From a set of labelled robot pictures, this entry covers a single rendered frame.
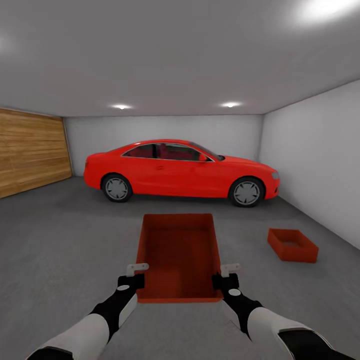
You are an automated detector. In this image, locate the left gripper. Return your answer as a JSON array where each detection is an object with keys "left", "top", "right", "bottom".
[{"left": 117, "top": 273, "right": 145, "bottom": 289}]

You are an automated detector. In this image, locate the storage box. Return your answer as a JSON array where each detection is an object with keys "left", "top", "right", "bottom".
[
  {"left": 267, "top": 228, "right": 319, "bottom": 263},
  {"left": 134, "top": 213, "right": 224, "bottom": 304}
]

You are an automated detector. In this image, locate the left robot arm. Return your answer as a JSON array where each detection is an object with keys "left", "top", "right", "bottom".
[{"left": 27, "top": 263, "right": 149, "bottom": 360}]

